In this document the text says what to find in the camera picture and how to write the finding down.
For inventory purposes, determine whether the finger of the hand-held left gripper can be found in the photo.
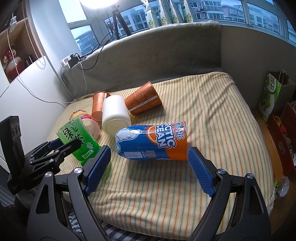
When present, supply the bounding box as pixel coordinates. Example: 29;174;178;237
28;139;83;173
24;140;64;161

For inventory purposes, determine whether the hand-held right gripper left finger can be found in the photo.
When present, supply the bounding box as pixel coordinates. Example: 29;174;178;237
26;145;112;241

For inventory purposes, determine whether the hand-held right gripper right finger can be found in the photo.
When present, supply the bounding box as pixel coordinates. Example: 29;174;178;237
188;146;271;241

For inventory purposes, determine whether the green tea carton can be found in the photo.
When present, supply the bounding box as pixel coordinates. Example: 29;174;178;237
57;115;111;180

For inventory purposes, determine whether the blue and orange cup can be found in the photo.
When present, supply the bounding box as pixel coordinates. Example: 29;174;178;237
115;120;188;161

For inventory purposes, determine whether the beige cup with red band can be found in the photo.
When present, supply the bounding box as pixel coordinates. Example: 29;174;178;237
69;110;100;141

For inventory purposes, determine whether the brown patterned paper cup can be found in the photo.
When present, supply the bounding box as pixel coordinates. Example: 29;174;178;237
92;91;111;123
124;81;163;115

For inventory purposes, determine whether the white plastic cup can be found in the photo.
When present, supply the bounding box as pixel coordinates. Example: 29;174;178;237
102;95;132;136

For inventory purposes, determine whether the striped bed mattress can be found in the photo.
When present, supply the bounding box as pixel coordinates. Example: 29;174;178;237
46;71;276;232

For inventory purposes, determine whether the red and white jar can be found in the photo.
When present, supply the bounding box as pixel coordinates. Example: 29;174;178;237
5;57;25;80

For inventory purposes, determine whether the round clear lid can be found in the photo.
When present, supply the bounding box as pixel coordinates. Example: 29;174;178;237
274;176;290;198

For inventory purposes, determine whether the red paper bag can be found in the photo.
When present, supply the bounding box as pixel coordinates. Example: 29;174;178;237
280;101;296;163
267;115;295;177

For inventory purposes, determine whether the white power strip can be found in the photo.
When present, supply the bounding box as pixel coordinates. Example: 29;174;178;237
60;54;81;69

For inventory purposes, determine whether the black charger plug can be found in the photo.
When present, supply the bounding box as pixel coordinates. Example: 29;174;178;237
69;54;81;67

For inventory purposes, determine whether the red ceramic pot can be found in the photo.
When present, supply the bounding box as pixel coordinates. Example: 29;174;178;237
0;44;18;70

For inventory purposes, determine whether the green paper bag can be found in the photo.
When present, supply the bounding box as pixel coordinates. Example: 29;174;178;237
258;71;296;124

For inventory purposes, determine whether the grey padded headboard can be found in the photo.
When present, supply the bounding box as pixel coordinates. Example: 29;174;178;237
61;20;296;102

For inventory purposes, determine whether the black tripod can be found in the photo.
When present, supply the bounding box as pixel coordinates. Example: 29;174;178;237
105;4;132;40

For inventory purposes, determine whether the white cable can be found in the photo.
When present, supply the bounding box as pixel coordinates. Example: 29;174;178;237
0;23;74;104

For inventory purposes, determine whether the white bead cord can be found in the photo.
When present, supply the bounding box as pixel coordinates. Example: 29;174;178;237
22;0;46;69

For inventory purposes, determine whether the black cable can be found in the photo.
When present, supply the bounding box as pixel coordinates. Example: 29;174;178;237
77;21;116;70

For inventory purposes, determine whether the wooden wall shelf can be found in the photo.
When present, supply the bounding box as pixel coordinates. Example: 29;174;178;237
0;0;45;84

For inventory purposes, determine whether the bright ring lamp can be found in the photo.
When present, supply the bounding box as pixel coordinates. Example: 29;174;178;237
80;0;130;9

